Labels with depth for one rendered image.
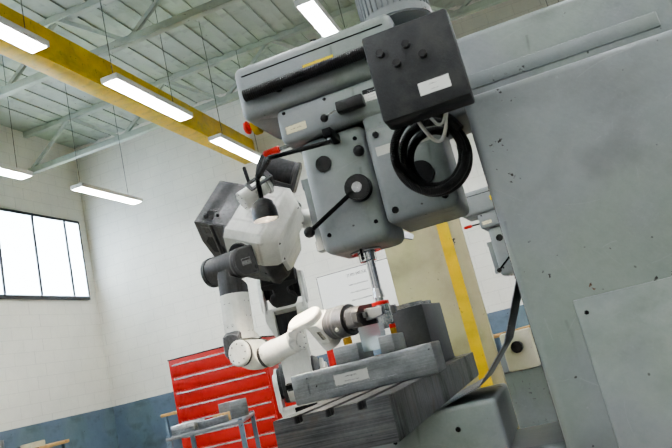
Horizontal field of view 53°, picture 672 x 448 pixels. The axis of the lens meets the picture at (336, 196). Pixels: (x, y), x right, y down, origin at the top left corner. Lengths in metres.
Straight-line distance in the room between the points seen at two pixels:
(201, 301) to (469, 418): 10.86
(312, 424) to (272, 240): 1.00
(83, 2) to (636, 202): 8.66
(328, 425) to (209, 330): 11.00
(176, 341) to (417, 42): 11.31
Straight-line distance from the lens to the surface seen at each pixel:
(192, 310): 12.42
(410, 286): 3.57
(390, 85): 1.52
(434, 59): 1.52
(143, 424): 13.04
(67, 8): 9.80
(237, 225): 2.23
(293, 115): 1.85
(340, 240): 1.76
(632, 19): 1.80
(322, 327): 1.93
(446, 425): 1.64
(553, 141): 1.58
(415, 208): 1.70
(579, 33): 1.79
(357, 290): 11.22
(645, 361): 1.55
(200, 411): 7.27
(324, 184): 1.80
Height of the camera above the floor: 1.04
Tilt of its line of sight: 13 degrees up
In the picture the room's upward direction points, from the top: 14 degrees counter-clockwise
